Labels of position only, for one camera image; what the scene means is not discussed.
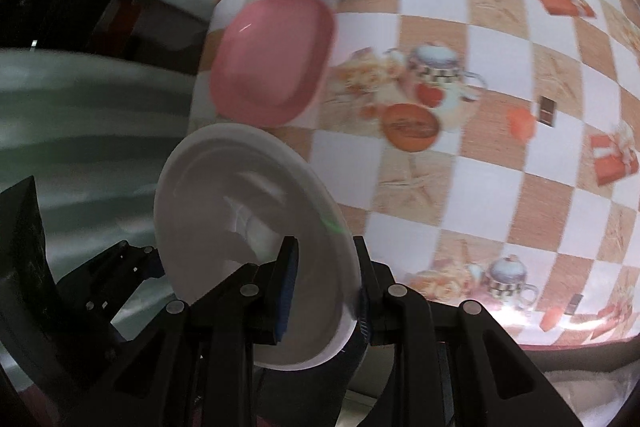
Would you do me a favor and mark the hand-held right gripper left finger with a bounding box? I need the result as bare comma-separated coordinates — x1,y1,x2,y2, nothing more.
62,234,301,427

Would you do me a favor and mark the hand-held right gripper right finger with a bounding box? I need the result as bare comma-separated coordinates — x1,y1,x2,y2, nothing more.
352,236,586,427

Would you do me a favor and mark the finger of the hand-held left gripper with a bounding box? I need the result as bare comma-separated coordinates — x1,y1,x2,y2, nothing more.
55,242,164,324

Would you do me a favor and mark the white round plate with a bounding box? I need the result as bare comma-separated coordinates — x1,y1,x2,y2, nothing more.
153,123,360,370

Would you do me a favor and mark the pink square plate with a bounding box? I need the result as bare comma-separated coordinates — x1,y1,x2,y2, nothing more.
208,0,336,128

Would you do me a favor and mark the grey green sofa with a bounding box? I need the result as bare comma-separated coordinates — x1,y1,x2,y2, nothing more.
0,0,261,358

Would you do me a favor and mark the white fuzzy cloth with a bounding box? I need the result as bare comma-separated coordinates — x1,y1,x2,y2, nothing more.
545,352,640,427

